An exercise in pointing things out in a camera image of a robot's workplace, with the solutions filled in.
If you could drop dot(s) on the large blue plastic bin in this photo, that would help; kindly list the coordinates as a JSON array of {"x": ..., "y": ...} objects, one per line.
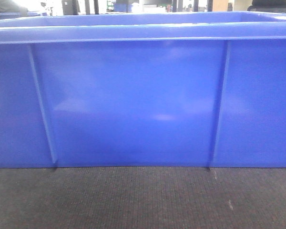
[{"x": 179, "y": 89}]

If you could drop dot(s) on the dark object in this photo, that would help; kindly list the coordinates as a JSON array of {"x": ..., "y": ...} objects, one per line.
[
  {"x": 273, "y": 6},
  {"x": 9, "y": 9}
]

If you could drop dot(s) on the dark object top right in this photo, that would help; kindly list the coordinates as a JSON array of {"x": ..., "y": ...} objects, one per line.
[{"x": 273, "y": 6}]

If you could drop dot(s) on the distant blue bin background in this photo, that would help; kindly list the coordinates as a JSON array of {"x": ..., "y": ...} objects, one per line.
[{"x": 123, "y": 7}]

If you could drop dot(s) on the dark object top left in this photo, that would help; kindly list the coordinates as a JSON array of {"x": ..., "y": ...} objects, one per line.
[{"x": 9, "y": 9}]

